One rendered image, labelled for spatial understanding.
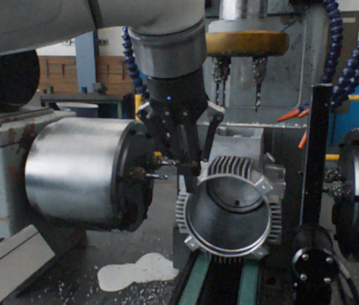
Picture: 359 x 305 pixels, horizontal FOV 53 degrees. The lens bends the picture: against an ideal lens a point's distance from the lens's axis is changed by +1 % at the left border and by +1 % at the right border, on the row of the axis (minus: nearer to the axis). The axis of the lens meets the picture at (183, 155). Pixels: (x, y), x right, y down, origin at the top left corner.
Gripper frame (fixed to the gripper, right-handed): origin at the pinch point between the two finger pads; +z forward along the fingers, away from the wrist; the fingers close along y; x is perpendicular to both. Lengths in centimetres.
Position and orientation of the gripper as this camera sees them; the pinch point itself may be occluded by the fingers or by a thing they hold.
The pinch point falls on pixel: (190, 173)
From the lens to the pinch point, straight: 59.2
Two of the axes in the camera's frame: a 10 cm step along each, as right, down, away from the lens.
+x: -2.1, 6.9, -6.9
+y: -9.7, -0.6, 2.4
